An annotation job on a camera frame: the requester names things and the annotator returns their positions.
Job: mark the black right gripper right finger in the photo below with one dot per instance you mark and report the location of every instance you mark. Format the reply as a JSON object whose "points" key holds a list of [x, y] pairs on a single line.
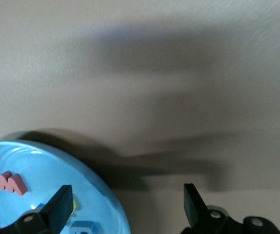
{"points": [[191, 204]]}

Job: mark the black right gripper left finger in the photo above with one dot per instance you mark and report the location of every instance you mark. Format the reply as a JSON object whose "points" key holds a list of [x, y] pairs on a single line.
{"points": [[62, 202]]}

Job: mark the yellow lowercase foam letter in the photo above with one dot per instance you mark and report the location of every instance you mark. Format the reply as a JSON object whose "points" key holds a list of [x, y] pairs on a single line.
{"points": [[74, 207]]}

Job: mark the blue letter E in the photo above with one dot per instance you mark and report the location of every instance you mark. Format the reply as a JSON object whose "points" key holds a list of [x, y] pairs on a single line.
{"points": [[40, 206]]}

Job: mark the blue rounded lowercase letter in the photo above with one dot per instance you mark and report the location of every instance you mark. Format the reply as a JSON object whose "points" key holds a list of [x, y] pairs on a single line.
{"points": [[84, 226]]}

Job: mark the red lowercase letter w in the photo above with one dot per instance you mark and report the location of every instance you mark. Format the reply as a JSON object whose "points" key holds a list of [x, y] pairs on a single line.
{"points": [[15, 185]]}

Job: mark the blue plate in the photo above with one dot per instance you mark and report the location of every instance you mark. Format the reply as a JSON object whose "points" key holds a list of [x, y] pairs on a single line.
{"points": [[45, 168]]}

